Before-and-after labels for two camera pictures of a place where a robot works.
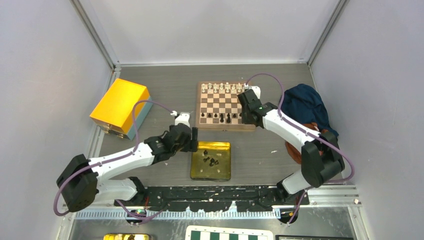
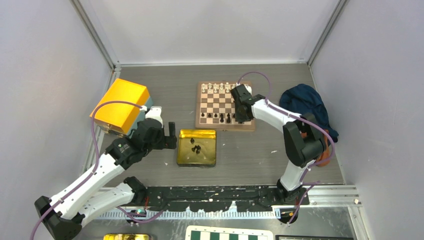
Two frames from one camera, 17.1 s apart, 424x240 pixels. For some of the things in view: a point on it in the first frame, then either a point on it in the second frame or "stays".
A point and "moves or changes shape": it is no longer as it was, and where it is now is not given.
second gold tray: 126,236 stays
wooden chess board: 218,106 stays
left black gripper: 192,144 → 167,142
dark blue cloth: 301,103 stays
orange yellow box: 114,114 stays
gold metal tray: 212,160 moves or changes shape
